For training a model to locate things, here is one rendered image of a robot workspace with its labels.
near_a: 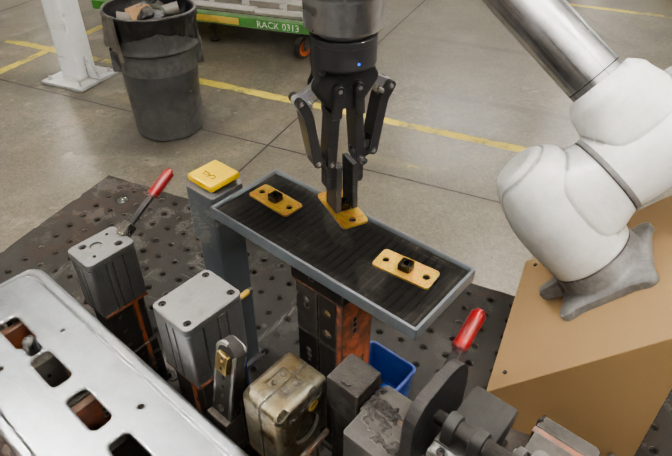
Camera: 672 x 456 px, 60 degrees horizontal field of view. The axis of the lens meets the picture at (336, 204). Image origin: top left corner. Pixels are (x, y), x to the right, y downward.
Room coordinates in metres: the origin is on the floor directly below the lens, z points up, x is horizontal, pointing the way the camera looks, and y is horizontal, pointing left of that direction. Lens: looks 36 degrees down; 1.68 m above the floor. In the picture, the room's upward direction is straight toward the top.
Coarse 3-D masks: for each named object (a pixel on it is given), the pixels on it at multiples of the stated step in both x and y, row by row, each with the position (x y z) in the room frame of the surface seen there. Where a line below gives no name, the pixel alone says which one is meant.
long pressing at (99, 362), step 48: (0, 288) 0.69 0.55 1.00; (48, 288) 0.68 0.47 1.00; (0, 336) 0.58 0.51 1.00; (48, 336) 0.58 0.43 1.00; (96, 336) 0.58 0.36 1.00; (0, 384) 0.50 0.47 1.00; (48, 384) 0.50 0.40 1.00; (96, 384) 0.50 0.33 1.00; (144, 384) 0.50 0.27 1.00; (0, 432) 0.43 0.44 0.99; (48, 432) 0.43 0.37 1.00; (96, 432) 0.43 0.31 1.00; (144, 432) 0.43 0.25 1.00; (192, 432) 0.43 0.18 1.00
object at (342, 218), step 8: (320, 200) 0.64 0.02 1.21; (344, 200) 0.62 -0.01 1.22; (328, 208) 0.62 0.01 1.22; (344, 208) 0.61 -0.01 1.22; (336, 216) 0.60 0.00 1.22; (344, 216) 0.60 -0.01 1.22; (352, 216) 0.60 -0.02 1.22; (360, 216) 0.60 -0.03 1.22; (344, 224) 0.58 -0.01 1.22; (352, 224) 0.58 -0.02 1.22; (360, 224) 0.59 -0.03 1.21
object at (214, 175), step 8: (216, 160) 0.83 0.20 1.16; (200, 168) 0.80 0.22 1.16; (208, 168) 0.80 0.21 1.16; (216, 168) 0.80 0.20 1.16; (224, 168) 0.80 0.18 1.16; (192, 176) 0.78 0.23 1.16; (200, 176) 0.78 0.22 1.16; (208, 176) 0.78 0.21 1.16; (216, 176) 0.78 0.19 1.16; (224, 176) 0.78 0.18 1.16; (232, 176) 0.78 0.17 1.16; (200, 184) 0.76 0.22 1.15; (208, 184) 0.76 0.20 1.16; (216, 184) 0.76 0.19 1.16; (224, 184) 0.77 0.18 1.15
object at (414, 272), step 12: (384, 252) 0.59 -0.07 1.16; (372, 264) 0.57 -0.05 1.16; (384, 264) 0.57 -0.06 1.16; (396, 264) 0.57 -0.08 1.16; (408, 264) 0.56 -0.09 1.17; (420, 264) 0.57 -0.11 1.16; (396, 276) 0.55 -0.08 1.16; (408, 276) 0.54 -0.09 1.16; (420, 276) 0.54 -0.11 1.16; (432, 276) 0.54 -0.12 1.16
